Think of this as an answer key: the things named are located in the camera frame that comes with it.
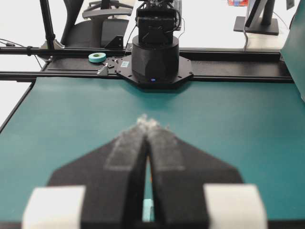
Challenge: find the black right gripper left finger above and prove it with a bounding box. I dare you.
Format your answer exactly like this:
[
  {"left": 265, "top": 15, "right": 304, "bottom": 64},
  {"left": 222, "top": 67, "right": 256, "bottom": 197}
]
[{"left": 22, "top": 114, "right": 149, "bottom": 229}]

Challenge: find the black aluminium frame rail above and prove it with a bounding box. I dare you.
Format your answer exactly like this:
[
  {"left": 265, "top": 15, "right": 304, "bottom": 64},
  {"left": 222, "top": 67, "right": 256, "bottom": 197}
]
[{"left": 0, "top": 47, "right": 293, "bottom": 83}]

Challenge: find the teal tape roll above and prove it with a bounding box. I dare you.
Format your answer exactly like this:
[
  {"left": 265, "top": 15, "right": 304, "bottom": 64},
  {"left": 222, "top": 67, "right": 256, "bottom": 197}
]
[{"left": 88, "top": 52, "right": 107, "bottom": 63}]

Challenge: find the light blue tape marker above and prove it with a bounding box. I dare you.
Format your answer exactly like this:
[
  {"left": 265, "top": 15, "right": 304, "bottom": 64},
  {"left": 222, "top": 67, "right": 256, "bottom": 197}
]
[{"left": 142, "top": 199, "right": 153, "bottom": 222}]

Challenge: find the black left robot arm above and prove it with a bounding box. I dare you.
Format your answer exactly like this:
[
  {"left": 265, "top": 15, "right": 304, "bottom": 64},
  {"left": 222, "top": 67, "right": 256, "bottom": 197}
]
[{"left": 116, "top": 0, "right": 193, "bottom": 89}]

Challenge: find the black tripod pole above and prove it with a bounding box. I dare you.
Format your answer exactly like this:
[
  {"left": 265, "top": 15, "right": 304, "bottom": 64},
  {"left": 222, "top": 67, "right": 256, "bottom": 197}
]
[{"left": 40, "top": 0, "right": 55, "bottom": 50}]

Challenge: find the grey office chair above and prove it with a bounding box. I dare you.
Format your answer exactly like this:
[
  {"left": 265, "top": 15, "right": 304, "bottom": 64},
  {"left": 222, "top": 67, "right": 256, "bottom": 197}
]
[{"left": 61, "top": 0, "right": 133, "bottom": 49}]

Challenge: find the black monitor stand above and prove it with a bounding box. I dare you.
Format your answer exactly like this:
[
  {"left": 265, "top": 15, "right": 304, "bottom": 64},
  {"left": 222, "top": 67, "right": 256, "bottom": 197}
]
[{"left": 234, "top": 0, "right": 279, "bottom": 36}]

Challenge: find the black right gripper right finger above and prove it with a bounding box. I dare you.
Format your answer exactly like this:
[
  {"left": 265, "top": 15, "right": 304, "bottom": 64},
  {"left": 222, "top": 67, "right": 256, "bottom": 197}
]
[{"left": 145, "top": 116, "right": 268, "bottom": 229}]

